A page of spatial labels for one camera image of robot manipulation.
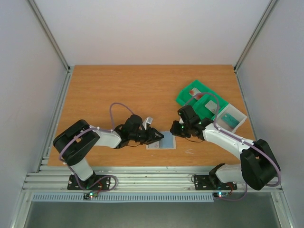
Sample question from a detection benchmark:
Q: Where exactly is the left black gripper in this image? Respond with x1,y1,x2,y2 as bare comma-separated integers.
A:
130,127,164,145

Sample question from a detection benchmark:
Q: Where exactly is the beige card holder wallet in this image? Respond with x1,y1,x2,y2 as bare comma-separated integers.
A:
160,131,176,150

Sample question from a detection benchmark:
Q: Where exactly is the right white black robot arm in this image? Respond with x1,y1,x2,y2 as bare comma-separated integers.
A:
170,105,281,190

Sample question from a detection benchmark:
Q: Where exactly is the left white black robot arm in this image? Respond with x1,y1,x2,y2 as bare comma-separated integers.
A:
53,114,164,189

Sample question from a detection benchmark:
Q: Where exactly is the grey card in tray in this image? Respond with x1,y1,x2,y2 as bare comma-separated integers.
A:
205,100,218,114

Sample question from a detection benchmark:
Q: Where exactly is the red white card in tray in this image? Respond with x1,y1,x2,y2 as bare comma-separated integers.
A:
189,87,203,100

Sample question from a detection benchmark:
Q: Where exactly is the teal card in tray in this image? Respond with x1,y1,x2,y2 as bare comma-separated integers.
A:
221,113,239,128

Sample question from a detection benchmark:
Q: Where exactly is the green plastic sorting tray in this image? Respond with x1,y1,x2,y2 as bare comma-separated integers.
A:
175,80,229,120

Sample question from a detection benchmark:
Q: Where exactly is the right small circuit board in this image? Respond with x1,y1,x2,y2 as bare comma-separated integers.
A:
213,191,232,198

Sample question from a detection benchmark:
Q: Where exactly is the small circuit board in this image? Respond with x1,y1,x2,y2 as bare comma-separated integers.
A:
83,192,98,200
213,191,232,198

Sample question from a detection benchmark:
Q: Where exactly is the left small circuit board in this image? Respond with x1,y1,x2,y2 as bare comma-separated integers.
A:
83,192,98,200

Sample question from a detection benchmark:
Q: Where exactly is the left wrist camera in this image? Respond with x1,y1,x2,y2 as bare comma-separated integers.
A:
142,117,153,130

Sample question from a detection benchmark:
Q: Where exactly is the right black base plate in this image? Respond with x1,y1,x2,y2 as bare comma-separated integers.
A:
190,174,238,190

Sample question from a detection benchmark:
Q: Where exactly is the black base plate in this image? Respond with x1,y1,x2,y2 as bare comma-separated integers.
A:
67,175,112,191
190,174,238,190

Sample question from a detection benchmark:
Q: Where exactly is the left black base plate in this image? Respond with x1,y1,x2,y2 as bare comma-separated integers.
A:
67,175,112,191

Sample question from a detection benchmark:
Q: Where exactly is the aluminium rail frame front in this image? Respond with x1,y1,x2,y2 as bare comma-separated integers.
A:
21,166,283,193

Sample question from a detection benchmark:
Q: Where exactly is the grey slotted cable duct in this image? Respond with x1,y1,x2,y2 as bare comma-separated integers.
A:
32,192,214,203

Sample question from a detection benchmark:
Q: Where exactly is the left aluminium frame post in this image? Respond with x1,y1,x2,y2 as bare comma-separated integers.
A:
26,0,72,73

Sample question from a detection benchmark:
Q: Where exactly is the aluminium frame post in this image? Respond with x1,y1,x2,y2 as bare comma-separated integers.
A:
233,0,278,72
26,0,72,73

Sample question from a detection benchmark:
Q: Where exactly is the right aluminium frame post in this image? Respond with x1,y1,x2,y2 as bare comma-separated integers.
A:
233,0,278,72

